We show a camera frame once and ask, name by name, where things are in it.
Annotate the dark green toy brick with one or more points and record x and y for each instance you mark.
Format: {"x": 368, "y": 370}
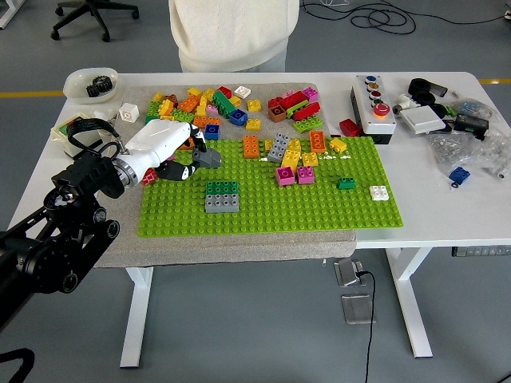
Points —
{"x": 221, "y": 186}

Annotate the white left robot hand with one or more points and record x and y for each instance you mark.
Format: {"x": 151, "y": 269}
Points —
{"x": 155, "y": 139}

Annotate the long red toy brick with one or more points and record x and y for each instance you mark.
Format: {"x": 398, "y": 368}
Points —
{"x": 293, "y": 99}

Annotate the white plastic tube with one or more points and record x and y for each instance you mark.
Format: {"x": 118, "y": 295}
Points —
{"x": 104, "y": 115}

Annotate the white table leg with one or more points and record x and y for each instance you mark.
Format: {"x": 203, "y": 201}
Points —
{"x": 409, "y": 303}
{"x": 137, "y": 311}

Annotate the black gear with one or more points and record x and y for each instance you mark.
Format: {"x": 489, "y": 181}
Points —
{"x": 99, "y": 85}

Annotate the white plastic bowl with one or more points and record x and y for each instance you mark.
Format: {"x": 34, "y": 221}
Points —
{"x": 74, "y": 85}

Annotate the green toy baseplate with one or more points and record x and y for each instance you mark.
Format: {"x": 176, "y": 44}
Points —
{"x": 319, "y": 211}

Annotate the white switch plate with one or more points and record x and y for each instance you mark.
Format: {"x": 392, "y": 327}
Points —
{"x": 422, "y": 121}

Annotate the long yellow toy brick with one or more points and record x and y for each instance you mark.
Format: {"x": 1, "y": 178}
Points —
{"x": 291, "y": 157}

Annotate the brown toy brick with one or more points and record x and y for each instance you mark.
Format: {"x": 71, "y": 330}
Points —
{"x": 171, "y": 98}
{"x": 276, "y": 113}

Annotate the push-button control box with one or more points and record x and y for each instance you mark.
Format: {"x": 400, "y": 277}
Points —
{"x": 373, "y": 119}

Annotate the small green plastic part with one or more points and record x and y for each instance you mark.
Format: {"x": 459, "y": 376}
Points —
{"x": 450, "y": 108}

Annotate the small yellow toy brick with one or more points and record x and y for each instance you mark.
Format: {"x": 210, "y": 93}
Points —
{"x": 268, "y": 144}

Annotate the small dark clear box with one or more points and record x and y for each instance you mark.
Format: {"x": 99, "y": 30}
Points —
{"x": 440, "y": 90}

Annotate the pink toy brick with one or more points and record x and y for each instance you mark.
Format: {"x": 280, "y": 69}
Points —
{"x": 212, "y": 109}
{"x": 289, "y": 94}

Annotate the small dark green brick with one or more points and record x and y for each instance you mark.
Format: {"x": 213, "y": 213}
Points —
{"x": 151, "y": 118}
{"x": 346, "y": 183}

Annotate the metal floor plate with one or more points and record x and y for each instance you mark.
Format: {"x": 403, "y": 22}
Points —
{"x": 357, "y": 309}

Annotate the white furniture frame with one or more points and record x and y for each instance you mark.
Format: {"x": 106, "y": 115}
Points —
{"x": 5, "y": 20}

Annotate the metal floor socket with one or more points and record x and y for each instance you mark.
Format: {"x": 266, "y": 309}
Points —
{"x": 349, "y": 272}

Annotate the blue toy brick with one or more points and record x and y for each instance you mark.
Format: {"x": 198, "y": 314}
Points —
{"x": 459, "y": 174}
{"x": 213, "y": 132}
{"x": 238, "y": 117}

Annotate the rounded red toy brick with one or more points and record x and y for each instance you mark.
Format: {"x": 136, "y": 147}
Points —
{"x": 306, "y": 111}

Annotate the grey table control panel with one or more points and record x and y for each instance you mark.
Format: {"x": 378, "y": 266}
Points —
{"x": 481, "y": 251}

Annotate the person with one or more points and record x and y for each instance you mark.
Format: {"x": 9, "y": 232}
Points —
{"x": 235, "y": 32}

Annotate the white cube toy brick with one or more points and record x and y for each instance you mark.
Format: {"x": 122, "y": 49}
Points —
{"x": 129, "y": 111}

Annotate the black office chair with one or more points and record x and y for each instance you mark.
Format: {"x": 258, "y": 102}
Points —
{"x": 93, "y": 12}

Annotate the clear bag blue parts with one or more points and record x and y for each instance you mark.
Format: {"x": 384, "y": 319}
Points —
{"x": 471, "y": 107}

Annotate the lime green toy brick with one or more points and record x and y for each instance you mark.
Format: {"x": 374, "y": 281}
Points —
{"x": 153, "y": 107}
{"x": 308, "y": 124}
{"x": 182, "y": 115}

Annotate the clear bag of screws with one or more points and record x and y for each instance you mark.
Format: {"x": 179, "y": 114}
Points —
{"x": 467, "y": 153}

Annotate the white pipe fitting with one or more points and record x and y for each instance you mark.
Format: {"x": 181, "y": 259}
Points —
{"x": 404, "y": 103}

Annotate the long dark green brick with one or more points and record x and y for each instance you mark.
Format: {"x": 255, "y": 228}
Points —
{"x": 222, "y": 103}

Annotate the black power adapter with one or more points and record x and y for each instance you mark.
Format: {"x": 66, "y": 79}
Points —
{"x": 472, "y": 123}

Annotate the orange eight-stud toy brick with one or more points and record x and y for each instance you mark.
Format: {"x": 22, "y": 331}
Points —
{"x": 187, "y": 144}

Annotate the white four-stud toy brick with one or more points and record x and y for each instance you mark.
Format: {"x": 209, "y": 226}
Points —
{"x": 379, "y": 192}

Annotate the grey-brown mat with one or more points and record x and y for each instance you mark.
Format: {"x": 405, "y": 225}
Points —
{"x": 239, "y": 251}

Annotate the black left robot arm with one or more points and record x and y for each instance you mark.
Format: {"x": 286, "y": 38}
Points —
{"x": 60, "y": 247}

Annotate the white green-red switch box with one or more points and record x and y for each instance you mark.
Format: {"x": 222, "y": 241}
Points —
{"x": 60, "y": 133}

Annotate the grey eight-stud toy brick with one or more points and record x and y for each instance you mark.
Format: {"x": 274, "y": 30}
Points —
{"x": 278, "y": 147}
{"x": 222, "y": 203}

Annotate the yellow four-stud toy brick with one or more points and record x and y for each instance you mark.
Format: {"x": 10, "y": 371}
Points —
{"x": 310, "y": 159}

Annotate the flat lime green brick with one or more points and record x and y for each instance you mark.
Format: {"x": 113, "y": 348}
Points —
{"x": 297, "y": 106}

